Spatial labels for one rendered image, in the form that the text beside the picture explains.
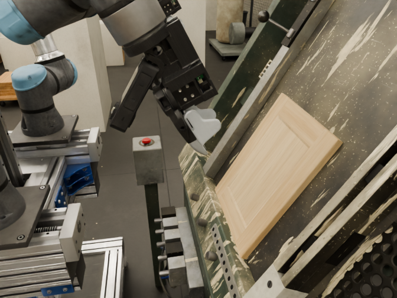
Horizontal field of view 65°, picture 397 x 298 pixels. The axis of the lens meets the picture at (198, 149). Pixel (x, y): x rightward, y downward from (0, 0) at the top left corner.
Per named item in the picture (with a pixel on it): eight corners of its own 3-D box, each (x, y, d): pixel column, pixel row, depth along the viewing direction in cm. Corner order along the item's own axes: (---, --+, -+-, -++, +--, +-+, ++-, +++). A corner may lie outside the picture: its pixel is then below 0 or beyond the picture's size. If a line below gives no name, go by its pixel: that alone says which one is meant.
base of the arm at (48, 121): (16, 138, 113) (7, 113, 108) (29, 120, 126) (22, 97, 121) (59, 135, 116) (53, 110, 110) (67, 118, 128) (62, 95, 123)
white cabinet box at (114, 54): (94, 60, 601) (87, 20, 564) (124, 58, 609) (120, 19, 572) (91, 66, 563) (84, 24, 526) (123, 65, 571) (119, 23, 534)
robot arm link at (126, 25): (97, 23, 37) (104, 14, 44) (120, 57, 39) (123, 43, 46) (152, -10, 36) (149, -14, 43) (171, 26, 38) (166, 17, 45)
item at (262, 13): (290, 41, 101) (256, 19, 102) (297, 30, 100) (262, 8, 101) (290, 40, 98) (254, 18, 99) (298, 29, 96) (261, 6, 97)
